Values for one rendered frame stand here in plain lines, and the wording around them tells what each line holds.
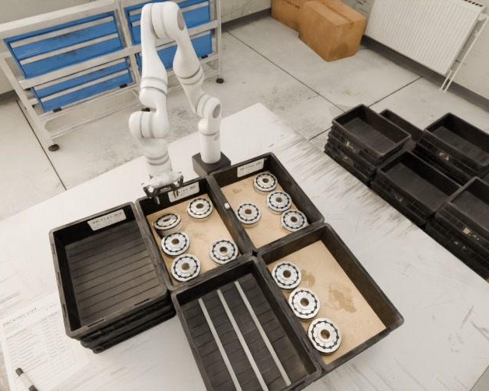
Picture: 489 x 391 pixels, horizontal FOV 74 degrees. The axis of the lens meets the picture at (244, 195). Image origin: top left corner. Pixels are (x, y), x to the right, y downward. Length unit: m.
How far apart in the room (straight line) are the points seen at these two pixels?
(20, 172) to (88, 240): 1.75
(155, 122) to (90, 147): 2.13
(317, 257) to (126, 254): 0.70
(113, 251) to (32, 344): 0.40
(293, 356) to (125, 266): 0.64
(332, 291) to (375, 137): 1.34
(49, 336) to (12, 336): 0.12
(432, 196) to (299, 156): 0.92
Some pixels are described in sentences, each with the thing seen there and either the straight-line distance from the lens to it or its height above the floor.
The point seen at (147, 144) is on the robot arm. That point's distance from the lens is 0.96.
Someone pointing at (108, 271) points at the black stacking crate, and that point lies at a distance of 1.27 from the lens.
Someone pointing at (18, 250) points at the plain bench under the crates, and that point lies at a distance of 1.63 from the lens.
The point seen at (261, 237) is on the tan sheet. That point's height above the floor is 0.83.
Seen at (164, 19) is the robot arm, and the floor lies 1.50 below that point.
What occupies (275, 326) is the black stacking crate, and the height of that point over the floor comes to 0.83.
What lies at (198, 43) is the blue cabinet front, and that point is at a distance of 3.20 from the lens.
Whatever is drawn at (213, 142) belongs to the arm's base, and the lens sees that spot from 1.44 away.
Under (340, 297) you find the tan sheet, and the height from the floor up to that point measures 0.83.
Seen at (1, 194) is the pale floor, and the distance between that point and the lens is 2.96.
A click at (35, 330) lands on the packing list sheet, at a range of 1.44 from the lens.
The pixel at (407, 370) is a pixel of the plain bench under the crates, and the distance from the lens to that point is 1.36.
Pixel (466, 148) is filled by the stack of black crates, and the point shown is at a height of 0.49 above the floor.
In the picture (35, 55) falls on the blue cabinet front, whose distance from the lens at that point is 2.74.
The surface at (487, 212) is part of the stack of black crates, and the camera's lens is 2.22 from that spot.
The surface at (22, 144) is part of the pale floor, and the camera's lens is 3.28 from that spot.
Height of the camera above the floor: 1.91
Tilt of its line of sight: 52 degrees down
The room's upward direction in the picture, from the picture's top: 2 degrees clockwise
